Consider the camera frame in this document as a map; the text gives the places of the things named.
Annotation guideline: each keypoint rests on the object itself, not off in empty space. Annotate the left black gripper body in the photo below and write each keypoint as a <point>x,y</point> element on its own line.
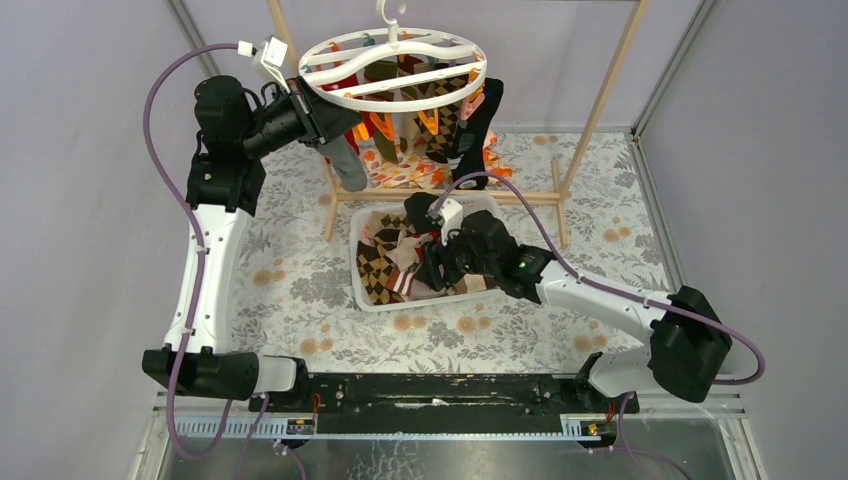
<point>312,116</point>

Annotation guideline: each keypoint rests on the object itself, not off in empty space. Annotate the grey sock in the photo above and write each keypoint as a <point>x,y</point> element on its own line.
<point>346,163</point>

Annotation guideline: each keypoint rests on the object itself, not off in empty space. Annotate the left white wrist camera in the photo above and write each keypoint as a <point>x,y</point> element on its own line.
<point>267,59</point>

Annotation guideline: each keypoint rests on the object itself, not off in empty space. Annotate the white laundry basket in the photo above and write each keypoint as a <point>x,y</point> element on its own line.
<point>471,202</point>

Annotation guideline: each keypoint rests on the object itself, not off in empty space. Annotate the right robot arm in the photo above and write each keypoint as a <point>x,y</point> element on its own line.
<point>680,355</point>

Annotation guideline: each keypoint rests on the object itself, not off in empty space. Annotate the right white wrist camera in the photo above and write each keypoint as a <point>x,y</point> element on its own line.
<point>447,215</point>

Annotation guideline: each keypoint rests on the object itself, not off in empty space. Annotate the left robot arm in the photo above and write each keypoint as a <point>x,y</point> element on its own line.
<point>223,188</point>

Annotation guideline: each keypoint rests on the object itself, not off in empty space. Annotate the floral table cloth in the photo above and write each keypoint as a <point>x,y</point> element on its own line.
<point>294,293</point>

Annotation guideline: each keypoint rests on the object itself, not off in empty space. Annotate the hanging brown argyle sock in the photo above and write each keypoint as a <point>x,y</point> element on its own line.
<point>439,144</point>

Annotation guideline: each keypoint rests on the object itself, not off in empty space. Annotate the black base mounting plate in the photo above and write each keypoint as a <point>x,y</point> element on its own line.
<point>464,404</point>

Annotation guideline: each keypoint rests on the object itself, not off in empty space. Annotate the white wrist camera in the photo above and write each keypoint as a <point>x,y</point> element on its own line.
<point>267,59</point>
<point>447,215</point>

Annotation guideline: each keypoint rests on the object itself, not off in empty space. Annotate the brown argyle sock in basket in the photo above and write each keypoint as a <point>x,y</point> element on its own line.
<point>381,236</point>

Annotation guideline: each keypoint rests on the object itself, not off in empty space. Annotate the hanging green striped sock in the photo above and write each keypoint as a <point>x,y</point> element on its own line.
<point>381,125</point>

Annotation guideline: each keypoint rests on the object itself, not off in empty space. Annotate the white round clip hanger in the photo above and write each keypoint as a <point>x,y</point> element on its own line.
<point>334,68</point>

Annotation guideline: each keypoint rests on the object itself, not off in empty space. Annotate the wooden drying rack frame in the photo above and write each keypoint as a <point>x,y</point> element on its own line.
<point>562,180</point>

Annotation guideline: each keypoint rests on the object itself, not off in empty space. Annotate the orange patterned cloth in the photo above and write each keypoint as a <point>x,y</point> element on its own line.
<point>416,170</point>

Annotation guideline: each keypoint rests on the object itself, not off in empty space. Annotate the hanging black lettered sock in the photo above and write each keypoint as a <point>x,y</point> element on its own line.
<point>470,138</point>

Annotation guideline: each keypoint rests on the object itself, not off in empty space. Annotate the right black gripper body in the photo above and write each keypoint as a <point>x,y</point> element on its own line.
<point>456,259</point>

